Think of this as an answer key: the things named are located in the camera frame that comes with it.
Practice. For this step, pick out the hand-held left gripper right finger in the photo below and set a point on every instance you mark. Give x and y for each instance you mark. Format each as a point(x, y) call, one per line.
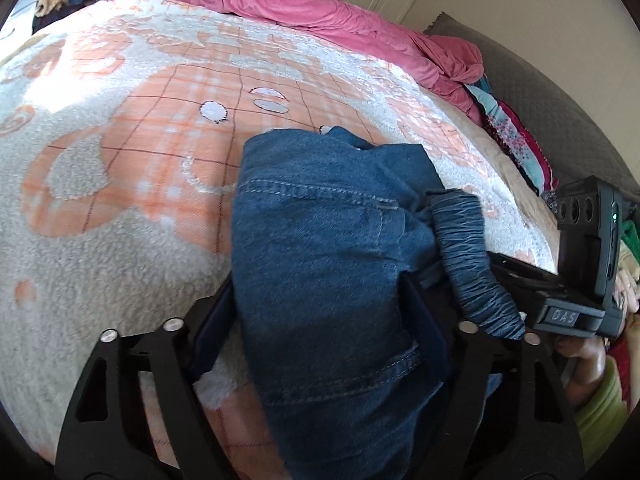
point(425, 320)

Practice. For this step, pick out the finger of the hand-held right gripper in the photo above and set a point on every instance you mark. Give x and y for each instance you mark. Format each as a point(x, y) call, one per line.
point(525, 275)

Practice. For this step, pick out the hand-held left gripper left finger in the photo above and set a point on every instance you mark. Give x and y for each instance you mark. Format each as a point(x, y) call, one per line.
point(212, 332)

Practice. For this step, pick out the blue denim pants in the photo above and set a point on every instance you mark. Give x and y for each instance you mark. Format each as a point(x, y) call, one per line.
point(325, 260)

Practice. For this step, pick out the person's right forearm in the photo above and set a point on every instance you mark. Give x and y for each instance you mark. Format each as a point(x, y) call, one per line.
point(602, 410)

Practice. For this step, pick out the person's right hand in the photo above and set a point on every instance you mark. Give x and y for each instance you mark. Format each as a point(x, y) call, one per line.
point(585, 365)

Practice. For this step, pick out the colourful folded clothes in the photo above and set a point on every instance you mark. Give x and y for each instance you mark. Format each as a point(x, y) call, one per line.
point(515, 145)

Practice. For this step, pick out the grey padded headboard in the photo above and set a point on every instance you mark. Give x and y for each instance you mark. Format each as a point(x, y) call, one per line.
point(550, 100)

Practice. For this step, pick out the white orange printed blanket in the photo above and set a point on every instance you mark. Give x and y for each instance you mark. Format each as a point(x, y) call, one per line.
point(125, 160)

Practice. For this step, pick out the pink quilt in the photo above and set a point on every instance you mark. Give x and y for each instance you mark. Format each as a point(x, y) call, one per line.
point(310, 0)

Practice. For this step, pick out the beige garment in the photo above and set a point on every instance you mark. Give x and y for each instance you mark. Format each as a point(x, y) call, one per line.
point(51, 2)

